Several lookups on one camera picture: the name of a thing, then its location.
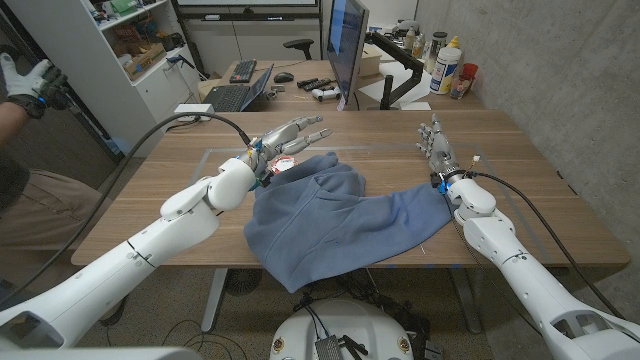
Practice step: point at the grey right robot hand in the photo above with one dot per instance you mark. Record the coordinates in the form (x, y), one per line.
(442, 152)

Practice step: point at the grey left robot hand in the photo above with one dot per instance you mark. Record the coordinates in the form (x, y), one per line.
(280, 142)

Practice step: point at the person's white gloved hand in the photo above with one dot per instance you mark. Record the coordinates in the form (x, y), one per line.
(22, 82)

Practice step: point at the person's bare forearm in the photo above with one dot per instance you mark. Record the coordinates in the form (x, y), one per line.
(10, 124)

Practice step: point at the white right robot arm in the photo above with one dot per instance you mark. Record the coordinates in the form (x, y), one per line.
(525, 280)

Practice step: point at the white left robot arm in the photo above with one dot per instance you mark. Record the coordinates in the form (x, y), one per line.
(100, 280)

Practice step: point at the blue hoodie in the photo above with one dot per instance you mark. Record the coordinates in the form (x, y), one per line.
(320, 220)

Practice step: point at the red and white tape roll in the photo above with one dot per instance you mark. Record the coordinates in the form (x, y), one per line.
(286, 164)

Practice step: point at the black wrist band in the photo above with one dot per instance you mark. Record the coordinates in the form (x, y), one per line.
(27, 106)

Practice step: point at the wooden office desk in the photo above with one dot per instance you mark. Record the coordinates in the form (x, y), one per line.
(300, 102)

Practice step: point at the black computer mouse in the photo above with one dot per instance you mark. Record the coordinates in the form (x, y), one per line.
(284, 77)

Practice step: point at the black remote control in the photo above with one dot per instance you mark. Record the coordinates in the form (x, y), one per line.
(307, 82)
(321, 84)

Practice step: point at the white game controller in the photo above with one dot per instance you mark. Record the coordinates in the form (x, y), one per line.
(325, 93)

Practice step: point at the dark open laptop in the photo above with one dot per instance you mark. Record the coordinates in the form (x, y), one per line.
(227, 97)

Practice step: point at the white shelf unit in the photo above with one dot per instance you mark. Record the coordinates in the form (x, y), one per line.
(100, 95)

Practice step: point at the black keyboard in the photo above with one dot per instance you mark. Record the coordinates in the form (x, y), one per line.
(243, 71)

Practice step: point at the white wipes canister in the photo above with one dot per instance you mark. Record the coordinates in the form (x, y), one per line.
(444, 70)

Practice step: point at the red cup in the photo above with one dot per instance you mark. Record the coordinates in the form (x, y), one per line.
(470, 71)

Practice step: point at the white paper sheets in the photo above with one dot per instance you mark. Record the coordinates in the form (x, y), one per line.
(372, 90)

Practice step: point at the white power strip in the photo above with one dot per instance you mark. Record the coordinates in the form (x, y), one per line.
(192, 107)

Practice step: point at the black office chair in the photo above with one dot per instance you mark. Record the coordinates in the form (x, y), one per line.
(299, 44)

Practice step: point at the dark tall jar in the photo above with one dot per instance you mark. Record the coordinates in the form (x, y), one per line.
(435, 47)

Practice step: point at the yellow capped bottle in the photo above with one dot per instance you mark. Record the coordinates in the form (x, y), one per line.
(453, 42)

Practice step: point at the closed tan cardboard box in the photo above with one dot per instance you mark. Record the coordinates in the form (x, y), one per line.
(371, 62)

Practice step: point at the black computer monitor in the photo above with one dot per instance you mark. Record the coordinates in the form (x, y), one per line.
(345, 45)

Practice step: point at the small pale bottle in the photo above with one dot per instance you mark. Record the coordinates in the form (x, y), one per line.
(410, 39)

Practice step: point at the open brown cardboard box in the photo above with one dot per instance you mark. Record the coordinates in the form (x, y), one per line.
(145, 60)

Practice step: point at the green box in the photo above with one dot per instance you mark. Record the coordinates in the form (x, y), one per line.
(123, 6)

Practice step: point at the person in khaki trousers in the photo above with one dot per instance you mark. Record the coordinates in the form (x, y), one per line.
(50, 220)

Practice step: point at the black round floor device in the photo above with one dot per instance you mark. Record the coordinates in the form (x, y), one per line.
(242, 281)

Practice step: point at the white table leg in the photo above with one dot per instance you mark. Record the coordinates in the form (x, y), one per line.
(467, 300)
(214, 300)

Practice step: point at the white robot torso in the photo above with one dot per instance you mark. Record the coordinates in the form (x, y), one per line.
(350, 320)

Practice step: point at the whiteboard with black frame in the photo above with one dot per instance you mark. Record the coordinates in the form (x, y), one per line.
(250, 10)

